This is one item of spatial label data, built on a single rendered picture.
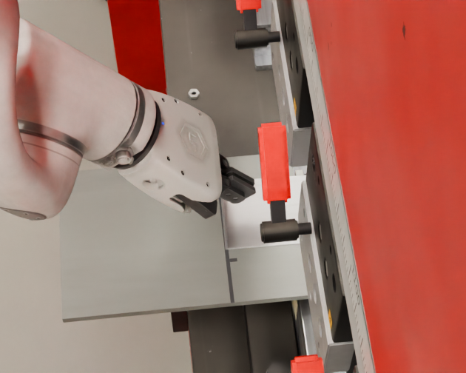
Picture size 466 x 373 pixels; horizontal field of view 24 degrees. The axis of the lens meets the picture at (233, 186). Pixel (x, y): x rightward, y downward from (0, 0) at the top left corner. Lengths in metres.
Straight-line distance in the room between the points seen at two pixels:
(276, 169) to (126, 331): 1.39
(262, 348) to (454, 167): 0.79
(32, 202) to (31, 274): 1.40
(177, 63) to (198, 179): 0.45
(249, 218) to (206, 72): 0.32
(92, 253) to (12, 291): 1.13
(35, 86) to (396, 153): 0.43
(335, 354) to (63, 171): 0.27
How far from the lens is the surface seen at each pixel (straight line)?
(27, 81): 0.90
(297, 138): 0.94
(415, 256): 0.52
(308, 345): 1.15
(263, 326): 1.22
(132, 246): 1.16
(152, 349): 2.20
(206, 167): 1.04
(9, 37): 0.82
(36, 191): 0.89
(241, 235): 1.16
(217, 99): 1.42
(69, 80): 0.92
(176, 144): 1.02
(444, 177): 0.45
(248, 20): 0.98
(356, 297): 0.71
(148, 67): 2.32
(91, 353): 2.21
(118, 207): 1.19
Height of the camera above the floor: 2.03
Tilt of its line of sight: 59 degrees down
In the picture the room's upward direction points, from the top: straight up
